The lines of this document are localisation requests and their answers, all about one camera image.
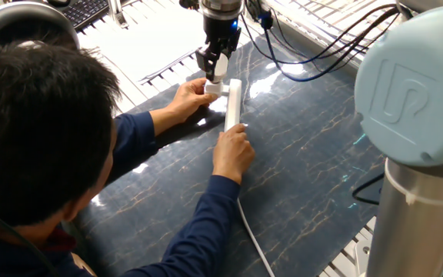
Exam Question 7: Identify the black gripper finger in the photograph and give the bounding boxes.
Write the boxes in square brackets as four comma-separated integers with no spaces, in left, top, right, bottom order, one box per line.
[195,45,222,84]
[225,37,241,58]

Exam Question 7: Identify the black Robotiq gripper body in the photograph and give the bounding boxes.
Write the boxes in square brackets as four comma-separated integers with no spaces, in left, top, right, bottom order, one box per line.
[202,15,242,57]

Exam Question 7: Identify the white LED bulb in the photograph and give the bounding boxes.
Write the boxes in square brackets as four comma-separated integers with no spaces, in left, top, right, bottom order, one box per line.
[212,52,229,84]

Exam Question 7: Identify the white power strip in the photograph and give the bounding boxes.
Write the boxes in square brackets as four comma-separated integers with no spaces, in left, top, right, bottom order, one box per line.
[223,78,243,132]

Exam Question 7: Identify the right forearm blue sleeve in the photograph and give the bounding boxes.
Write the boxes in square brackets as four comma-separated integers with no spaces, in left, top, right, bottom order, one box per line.
[121,175,241,277]

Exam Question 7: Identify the left forearm blue sleeve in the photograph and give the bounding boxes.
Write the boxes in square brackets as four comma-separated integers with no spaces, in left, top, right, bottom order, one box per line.
[105,111,159,185]

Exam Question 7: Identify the person's left hand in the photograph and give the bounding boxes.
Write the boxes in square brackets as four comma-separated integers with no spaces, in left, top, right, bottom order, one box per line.
[150,78,219,137]

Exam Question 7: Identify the person's right hand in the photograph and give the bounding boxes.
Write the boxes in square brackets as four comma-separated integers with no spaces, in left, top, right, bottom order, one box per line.
[212,123,256,185]

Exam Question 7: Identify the white paper stack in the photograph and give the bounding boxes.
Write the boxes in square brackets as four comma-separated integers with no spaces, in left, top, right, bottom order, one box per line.
[90,7,222,84]

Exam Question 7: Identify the dark blue marble mat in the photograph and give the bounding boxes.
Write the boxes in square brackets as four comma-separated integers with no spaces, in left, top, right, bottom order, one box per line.
[73,30,386,277]

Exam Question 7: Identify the black keyboard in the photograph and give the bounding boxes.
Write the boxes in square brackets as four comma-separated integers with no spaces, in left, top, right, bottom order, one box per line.
[58,0,111,32]

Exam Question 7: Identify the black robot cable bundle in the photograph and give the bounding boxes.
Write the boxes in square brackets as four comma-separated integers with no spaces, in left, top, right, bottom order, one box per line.
[240,0,401,82]

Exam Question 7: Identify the aluminium post with bracket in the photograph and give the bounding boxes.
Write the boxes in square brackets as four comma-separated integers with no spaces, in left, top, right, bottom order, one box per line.
[108,0,130,30]

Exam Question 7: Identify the black ring-shaped device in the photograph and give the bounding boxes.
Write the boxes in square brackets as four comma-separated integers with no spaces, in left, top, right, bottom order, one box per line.
[0,2,82,53]

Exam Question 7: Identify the white power strip cable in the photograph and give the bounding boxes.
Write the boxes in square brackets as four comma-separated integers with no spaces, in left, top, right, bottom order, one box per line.
[236,198,276,277]

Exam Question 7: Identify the black cable loop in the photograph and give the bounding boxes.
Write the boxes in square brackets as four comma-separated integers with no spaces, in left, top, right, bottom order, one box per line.
[351,172,386,205]

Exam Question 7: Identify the aluminium corner bracket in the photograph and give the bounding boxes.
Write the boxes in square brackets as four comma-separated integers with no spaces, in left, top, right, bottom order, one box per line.
[354,239,371,277]

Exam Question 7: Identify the thin black cable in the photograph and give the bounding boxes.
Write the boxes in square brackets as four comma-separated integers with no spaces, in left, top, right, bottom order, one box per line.
[0,194,59,277]

